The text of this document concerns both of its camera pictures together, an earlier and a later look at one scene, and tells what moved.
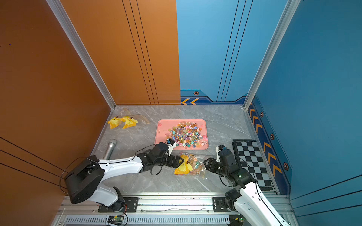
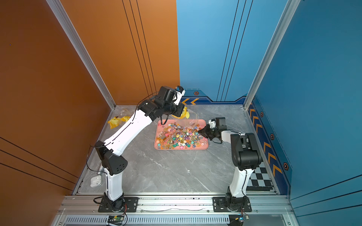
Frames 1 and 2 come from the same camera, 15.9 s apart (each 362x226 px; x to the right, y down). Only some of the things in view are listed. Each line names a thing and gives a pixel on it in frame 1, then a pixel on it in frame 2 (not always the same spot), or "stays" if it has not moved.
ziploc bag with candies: (192, 165) → (190, 117)
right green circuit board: (236, 220) stays
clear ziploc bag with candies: (115, 122) stays
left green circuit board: (117, 220) stays
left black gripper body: (169, 161) → (175, 109)
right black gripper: (209, 166) → (205, 132)
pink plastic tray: (188, 133) stays
